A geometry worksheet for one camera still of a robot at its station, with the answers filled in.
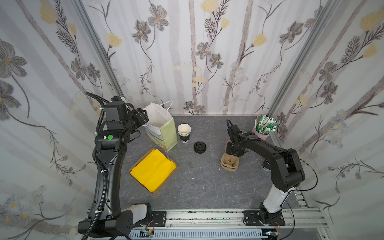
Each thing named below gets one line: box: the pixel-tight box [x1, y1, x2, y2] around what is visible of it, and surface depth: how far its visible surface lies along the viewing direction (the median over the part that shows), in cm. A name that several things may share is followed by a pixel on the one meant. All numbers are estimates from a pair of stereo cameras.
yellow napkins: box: [130, 148, 177, 193], surface depth 89 cm
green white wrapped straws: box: [254, 114, 280, 135], surface depth 92 cm
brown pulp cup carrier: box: [220, 140, 240, 172], surface depth 91 cm
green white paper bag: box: [144, 100, 178, 153], surface depth 90 cm
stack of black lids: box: [193, 141, 207, 154], surface depth 102 cm
